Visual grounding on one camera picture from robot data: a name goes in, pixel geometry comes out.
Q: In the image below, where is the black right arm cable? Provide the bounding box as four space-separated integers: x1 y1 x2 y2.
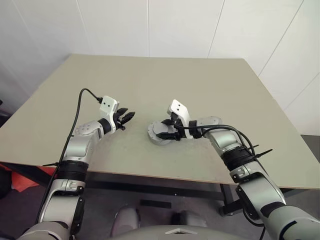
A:
173 123 258 161

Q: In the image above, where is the black table frame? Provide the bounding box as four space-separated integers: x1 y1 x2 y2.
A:
7 162 301 217

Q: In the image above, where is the grey robot torso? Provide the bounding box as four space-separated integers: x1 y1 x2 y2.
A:
109 224 266 240

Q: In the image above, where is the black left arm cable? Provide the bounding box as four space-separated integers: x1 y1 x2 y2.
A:
37 87 103 226

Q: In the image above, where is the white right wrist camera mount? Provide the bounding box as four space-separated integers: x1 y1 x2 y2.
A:
166 99 192 140

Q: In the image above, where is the red orange cloth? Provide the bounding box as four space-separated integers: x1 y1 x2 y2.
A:
0 162 60 193

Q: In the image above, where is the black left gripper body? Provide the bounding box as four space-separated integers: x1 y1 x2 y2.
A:
113 111 127 132

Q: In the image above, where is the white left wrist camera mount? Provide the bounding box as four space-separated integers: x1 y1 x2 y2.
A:
99 95 120 132

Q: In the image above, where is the grey rounded shape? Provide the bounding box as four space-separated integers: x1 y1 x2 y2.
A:
113 206 141 235

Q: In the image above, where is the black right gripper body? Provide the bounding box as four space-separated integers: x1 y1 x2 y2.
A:
169 112 188 141

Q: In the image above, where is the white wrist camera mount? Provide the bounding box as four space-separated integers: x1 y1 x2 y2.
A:
99 95 120 132
166 99 192 140

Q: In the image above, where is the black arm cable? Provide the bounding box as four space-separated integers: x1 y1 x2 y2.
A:
37 87 103 226
173 123 258 161

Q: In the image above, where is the round silver motor lid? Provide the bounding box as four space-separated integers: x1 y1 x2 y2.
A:
147 120 176 140

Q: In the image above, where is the black floor strip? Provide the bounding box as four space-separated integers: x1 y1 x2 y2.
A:
139 199 173 210

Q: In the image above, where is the black bag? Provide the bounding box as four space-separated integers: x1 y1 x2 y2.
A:
0 169 13 200

